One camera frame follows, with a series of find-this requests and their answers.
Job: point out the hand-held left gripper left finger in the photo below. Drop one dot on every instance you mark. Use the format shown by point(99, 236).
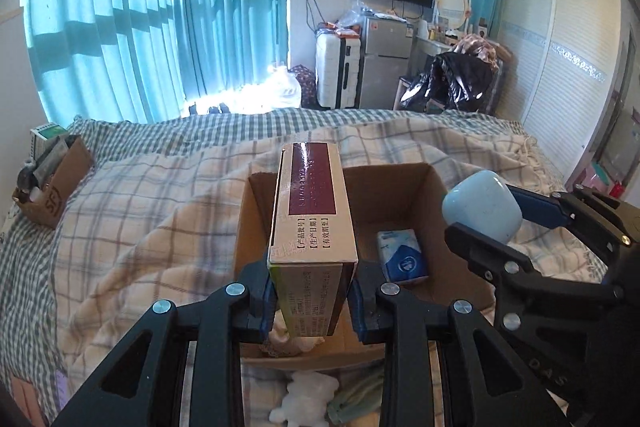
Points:
point(264, 313)

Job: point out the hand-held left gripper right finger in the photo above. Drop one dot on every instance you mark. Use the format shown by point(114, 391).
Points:
point(359, 314)

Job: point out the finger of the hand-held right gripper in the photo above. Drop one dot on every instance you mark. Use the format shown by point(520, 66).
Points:
point(487, 254)
point(542, 209)

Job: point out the light blue earbuds case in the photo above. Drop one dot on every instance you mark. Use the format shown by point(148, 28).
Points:
point(482, 204)

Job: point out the maroon and cream medicine box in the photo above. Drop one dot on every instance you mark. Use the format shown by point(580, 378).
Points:
point(310, 207)

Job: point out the pink and teal box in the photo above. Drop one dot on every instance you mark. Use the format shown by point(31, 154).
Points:
point(602, 179)

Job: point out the blue and white tissue packet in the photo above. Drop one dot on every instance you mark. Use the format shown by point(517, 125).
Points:
point(402, 259)

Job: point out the pale green cloth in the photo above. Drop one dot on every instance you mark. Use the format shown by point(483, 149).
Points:
point(357, 402)

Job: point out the white plush toy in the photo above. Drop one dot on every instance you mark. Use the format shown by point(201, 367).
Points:
point(305, 399)

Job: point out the white sliding-door wardrobe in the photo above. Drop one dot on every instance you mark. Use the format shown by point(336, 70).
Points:
point(560, 57)

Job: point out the black shiny jacket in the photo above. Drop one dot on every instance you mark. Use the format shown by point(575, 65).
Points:
point(460, 79)

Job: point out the floral cloth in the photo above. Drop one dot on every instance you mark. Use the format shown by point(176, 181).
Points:
point(480, 49)

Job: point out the white dressing table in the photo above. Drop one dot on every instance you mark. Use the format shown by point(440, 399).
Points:
point(425, 54)

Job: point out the silver refrigerator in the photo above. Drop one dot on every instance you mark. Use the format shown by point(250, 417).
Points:
point(382, 62)

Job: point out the oval white-framed mirror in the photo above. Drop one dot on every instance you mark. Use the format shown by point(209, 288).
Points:
point(452, 2)

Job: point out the dark patterned bag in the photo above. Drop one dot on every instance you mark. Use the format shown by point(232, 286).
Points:
point(306, 87)

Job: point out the blue checkered bed sheet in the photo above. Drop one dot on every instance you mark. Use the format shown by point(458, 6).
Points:
point(27, 297)

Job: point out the small cardboard box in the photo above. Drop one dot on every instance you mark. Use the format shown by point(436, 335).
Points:
point(62, 187)

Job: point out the white suitcase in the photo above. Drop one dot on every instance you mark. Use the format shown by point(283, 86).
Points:
point(330, 72)

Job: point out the orange snack packets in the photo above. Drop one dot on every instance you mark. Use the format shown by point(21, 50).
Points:
point(345, 31)

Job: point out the clear plastic bag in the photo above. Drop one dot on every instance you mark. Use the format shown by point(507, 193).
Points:
point(356, 14)

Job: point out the green and white carton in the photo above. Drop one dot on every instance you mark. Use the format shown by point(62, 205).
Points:
point(47, 133)

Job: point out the wide teal curtain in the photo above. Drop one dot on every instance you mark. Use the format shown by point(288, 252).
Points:
point(150, 7)

